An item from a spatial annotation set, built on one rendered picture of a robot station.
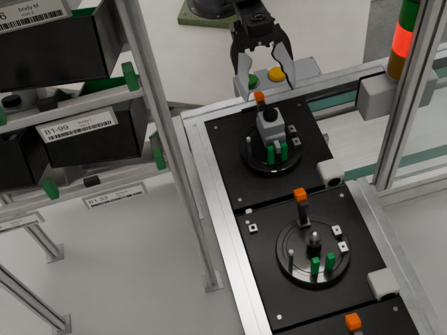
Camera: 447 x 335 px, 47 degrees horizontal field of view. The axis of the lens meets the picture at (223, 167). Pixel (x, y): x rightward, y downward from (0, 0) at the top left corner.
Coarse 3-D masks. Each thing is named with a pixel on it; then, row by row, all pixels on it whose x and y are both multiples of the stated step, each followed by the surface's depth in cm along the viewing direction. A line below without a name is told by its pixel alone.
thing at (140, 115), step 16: (96, 80) 96; (112, 80) 96; (64, 96) 82; (144, 96) 82; (80, 112) 89; (128, 112) 69; (144, 112) 80; (112, 128) 70; (128, 128) 71; (144, 128) 79; (48, 144) 71; (64, 144) 71; (80, 144) 72; (96, 144) 72; (112, 144) 72; (128, 144) 72; (64, 160) 73; (80, 160) 73; (96, 160) 73; (112, 160) 73
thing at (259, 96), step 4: (256, 92) 109; (260, 92) 109; (256, 96) 108; (260, 96) 108; (264, 96) 108; (256, 100) 108; (260, 100) 109; (264, 100) 109; (260, 104) 107; (264, 104) 107; (260, 108) 110; (264, 108) 110
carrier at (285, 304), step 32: (256, 224) 103; (288, 224) 100; (320, 224) 99; (352, 224) 101; (256, 256) 99; (288, 256) 96; (320, 256) 96; (352, 256) 97; (288, 288) 95; (320, 288) 94; (352, 288) 94; (384, 288) 91; (288, 320) 91
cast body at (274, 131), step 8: (264, 112) 102; (272, 112) 102; (256, 120) 108; (264, 120) 102; (272, 120) 102; (280, 120) 102; (264, 128) 102; (272, 128) 102; (280, 128) 103; (264, 136) 104; (272, 136) 104; (280, 136) 104; (264, 144) 106; (272, 144) 105; (280, 152) 105
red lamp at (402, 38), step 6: (396, 30) 76; (402, 30) 74; (396, 36) 76; (402, 36) 75; (408, 36) 74; (396, 42) 77; (402, 42) 76; (408, 42) 75; (396, 48) 78; (402, 48) 77; (402, 54) 77
